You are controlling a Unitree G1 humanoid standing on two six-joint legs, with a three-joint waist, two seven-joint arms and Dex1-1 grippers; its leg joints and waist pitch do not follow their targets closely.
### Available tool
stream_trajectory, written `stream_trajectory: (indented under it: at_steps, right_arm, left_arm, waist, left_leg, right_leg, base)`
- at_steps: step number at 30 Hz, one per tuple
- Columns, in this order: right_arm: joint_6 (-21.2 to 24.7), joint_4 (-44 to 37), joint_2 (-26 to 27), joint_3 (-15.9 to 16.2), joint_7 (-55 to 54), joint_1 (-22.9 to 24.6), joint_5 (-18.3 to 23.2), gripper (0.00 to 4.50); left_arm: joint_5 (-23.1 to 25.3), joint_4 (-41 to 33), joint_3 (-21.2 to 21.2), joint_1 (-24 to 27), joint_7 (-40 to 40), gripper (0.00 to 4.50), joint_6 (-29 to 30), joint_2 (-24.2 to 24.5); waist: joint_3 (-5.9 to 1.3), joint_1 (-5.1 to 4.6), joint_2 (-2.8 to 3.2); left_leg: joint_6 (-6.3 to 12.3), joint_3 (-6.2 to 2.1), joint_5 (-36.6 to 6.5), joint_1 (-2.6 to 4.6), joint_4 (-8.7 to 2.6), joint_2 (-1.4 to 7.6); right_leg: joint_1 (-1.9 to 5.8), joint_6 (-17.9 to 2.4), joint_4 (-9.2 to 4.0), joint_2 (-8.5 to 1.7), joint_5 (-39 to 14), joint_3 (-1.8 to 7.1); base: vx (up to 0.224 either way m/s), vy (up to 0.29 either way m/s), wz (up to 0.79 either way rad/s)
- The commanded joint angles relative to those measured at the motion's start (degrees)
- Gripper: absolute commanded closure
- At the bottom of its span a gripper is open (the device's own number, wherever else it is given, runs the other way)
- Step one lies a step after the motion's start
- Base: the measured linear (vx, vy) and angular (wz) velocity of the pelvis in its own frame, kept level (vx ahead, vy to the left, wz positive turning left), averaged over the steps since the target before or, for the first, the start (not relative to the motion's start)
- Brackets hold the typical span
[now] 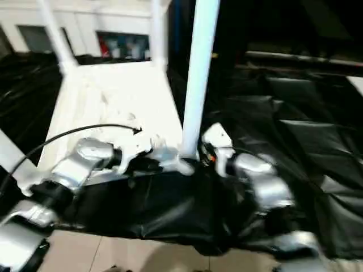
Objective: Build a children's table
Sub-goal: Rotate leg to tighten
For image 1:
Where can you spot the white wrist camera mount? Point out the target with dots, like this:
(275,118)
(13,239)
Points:
(217,134)
(133,144)

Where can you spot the black box with yellow label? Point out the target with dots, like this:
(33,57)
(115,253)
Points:
(227,28)

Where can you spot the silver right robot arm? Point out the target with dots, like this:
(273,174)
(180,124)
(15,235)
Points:
(269,187)

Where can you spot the white glass-door cabinet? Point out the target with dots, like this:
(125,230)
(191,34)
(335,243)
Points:
(79,20)

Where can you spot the white plastic table leg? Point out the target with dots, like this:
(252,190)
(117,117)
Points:
(201,71)
(158,31)
(55,37)
(14,158)

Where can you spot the white bottle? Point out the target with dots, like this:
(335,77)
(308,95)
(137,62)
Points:
(115,51)

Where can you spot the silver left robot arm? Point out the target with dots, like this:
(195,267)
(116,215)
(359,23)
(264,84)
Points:
(76,161)

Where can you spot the red package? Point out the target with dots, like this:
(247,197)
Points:
(104,46)

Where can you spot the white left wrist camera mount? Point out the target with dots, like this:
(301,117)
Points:
(133,144)

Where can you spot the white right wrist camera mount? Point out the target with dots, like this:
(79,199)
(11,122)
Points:
(217,134)

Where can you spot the black left robot foot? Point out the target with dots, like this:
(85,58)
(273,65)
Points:
(117,268)

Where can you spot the dark metal rail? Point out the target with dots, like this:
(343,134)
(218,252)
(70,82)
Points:
(297,58)

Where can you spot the black work mat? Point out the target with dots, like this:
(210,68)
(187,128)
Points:
(283,136)

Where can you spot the white flat board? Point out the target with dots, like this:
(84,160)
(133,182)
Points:
(356,83)

